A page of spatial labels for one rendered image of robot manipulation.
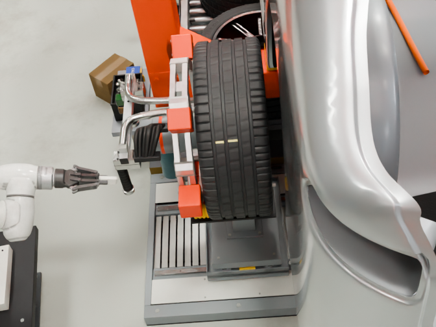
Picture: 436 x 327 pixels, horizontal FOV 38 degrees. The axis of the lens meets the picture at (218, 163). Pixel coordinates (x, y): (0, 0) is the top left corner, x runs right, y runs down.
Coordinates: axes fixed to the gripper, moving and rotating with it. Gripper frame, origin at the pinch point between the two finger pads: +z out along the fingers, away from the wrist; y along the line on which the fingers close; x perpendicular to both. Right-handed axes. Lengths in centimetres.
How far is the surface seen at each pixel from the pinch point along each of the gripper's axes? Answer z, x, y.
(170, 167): 26.2, 6.2, 12.8
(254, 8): 76, -2, 118
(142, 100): 10.1, -35.7, 8.1
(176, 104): 19, -50, -7
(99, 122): -1, 73, 101
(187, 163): 24.1, -36.5, -21.3
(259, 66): 45, -63, -1
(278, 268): 75, 34, -19
